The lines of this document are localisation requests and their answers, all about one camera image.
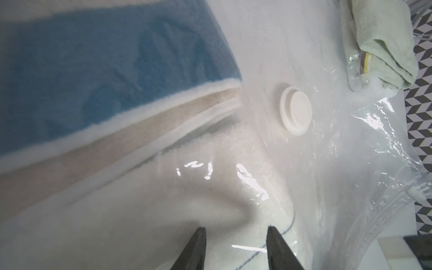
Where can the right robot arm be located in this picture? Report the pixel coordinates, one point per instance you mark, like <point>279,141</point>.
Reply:
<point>407,252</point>

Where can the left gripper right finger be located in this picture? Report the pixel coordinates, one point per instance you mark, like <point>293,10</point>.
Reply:
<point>280,256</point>

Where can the clear plastic vacuum bag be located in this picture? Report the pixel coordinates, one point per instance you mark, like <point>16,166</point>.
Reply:
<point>345,157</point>

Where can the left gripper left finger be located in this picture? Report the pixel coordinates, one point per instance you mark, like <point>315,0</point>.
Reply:
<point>193,255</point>

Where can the pale green towel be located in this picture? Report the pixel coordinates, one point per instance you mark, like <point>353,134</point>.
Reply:
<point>385,37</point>

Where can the white towel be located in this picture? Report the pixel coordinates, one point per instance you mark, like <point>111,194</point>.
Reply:
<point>223,181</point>

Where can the blue and beige towel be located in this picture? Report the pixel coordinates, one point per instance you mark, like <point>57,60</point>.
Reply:
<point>80,78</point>

